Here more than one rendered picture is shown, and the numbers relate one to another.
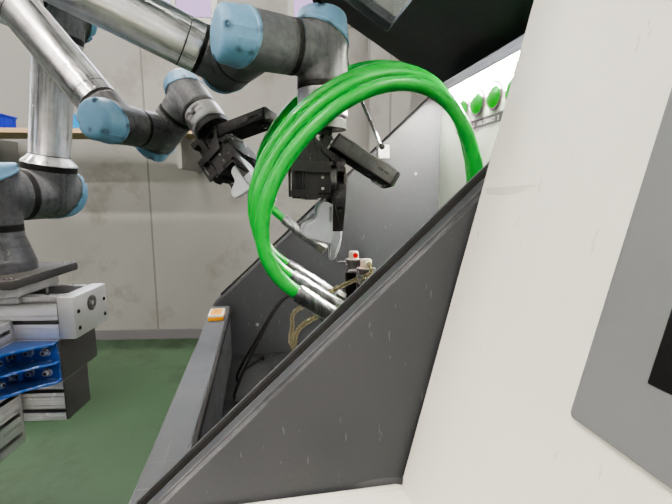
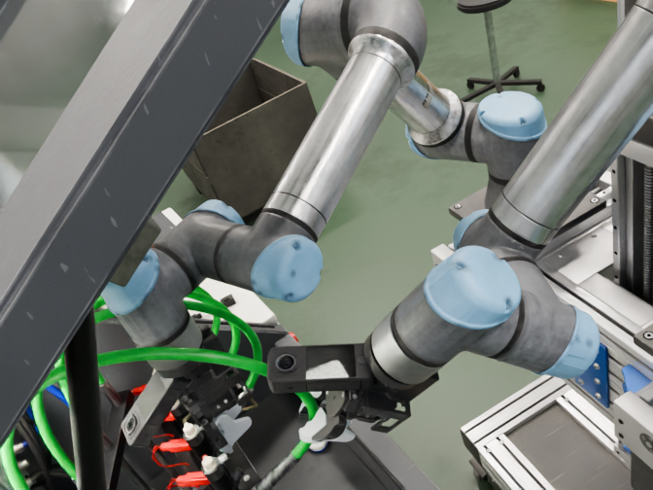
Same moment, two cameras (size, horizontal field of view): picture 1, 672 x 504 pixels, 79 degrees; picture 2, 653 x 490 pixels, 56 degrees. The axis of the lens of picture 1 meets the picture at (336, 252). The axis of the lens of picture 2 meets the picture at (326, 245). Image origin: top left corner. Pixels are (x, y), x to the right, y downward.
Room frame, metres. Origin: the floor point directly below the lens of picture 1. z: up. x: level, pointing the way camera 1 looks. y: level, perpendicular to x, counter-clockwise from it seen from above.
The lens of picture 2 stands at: (1.28, 0.13, 1.81)
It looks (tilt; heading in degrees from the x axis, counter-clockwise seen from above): 35 degrees down; 170
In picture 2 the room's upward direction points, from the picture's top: 21 degrees counter-clockwise
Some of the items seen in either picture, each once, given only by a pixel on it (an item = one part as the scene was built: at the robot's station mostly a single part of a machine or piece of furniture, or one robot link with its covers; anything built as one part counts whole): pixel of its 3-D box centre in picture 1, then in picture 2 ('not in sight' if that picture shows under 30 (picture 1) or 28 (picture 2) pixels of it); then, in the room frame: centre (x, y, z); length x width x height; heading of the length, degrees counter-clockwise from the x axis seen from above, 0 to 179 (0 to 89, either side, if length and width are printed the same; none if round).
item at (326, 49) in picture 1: (320, 51); (143, 293); (0.64, 0.02, 1.41); 0.09 x 0.08 x 0.11; 121
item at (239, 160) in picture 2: not in sight; (242, 140); (-2.17, 0.51, 0.32); 0.92 x 0.76 x 0.64; 9
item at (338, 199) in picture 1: (336, 202); not in sight; (0.62, 0.00, 1.19); 0.05 x 0.02 x 0.09; 10
